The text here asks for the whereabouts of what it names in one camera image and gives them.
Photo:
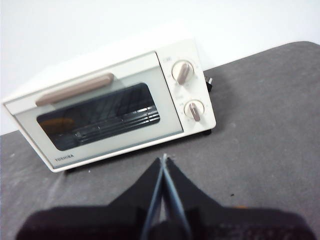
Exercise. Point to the beige oven knob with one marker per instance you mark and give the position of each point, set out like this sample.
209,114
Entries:
194,110
183,72

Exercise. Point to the white toaster oven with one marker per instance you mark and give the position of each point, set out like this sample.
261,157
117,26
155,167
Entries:
202,130

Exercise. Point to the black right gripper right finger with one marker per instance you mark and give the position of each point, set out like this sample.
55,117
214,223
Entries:
237,225

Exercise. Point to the black oven power plug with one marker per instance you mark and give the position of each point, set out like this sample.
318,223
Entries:
209,83

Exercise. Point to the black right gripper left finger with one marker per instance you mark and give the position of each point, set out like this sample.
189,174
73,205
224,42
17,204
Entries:
87,222

